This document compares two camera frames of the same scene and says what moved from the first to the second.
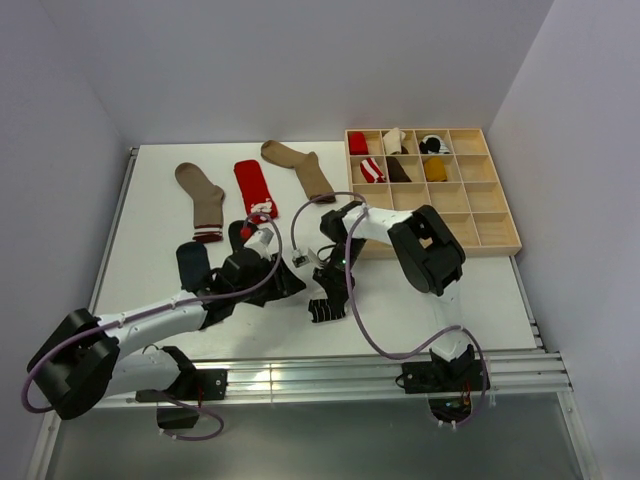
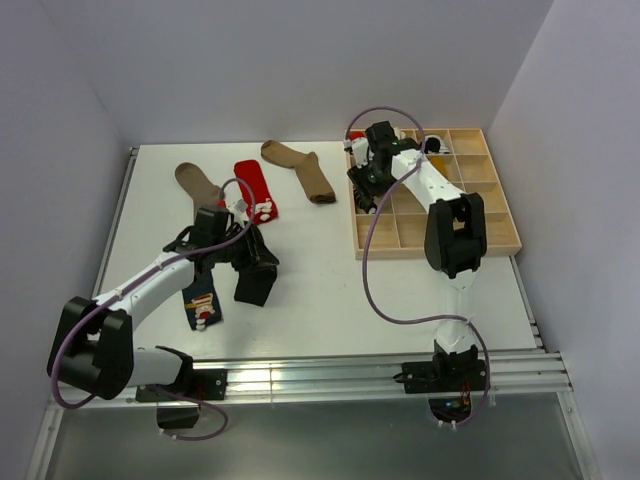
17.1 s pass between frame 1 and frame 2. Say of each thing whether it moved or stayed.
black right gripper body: moved
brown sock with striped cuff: stayed
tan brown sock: stayed
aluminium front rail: stayed
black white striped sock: moved
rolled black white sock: stayed
